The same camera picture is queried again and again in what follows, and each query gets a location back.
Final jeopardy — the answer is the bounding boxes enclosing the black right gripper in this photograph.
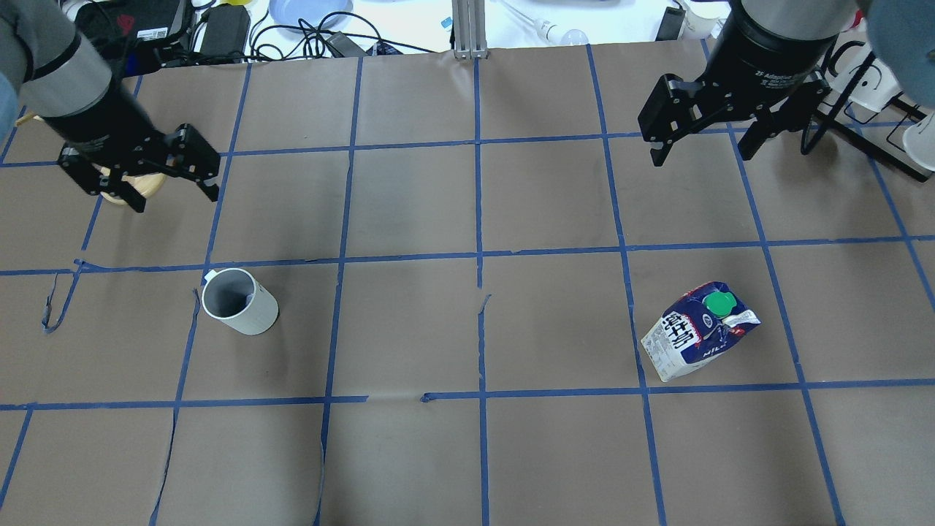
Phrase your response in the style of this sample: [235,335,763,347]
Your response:
[638,7,833,167]

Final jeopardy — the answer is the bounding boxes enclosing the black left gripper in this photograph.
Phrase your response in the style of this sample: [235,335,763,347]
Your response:
[44,92,221,213]

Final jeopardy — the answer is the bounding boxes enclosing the white mug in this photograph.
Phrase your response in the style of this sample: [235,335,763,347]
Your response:
[828,41,901,113]
[201,267,280,335]
[902,113,934,171]

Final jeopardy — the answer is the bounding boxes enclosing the blue milk carton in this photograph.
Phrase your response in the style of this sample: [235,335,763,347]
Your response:
[641,282,761,382]

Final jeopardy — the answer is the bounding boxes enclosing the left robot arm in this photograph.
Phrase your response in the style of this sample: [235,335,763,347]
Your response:
[1,1,221,213]

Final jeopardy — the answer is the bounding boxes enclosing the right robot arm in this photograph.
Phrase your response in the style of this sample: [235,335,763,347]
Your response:
[638,1,934,167]

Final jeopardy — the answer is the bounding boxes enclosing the wooden mug tree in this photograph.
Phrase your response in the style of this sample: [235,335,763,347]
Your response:
[96,166,168,205]

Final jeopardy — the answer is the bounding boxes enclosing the black computer box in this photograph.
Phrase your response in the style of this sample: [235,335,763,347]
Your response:
[74,1,196,62]

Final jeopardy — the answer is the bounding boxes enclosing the black power adapter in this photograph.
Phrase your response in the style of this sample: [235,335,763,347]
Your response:
[197,4,250,64]

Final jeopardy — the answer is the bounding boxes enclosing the blue plate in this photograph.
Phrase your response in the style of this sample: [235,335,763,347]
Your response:
[268,0,354,33]

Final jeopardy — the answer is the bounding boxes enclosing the black wire mug rack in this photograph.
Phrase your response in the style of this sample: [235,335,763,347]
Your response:
[801,40,933,183]

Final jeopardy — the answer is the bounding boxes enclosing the aluminium frame post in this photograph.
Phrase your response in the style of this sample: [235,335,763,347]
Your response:
[450,0,489,61]

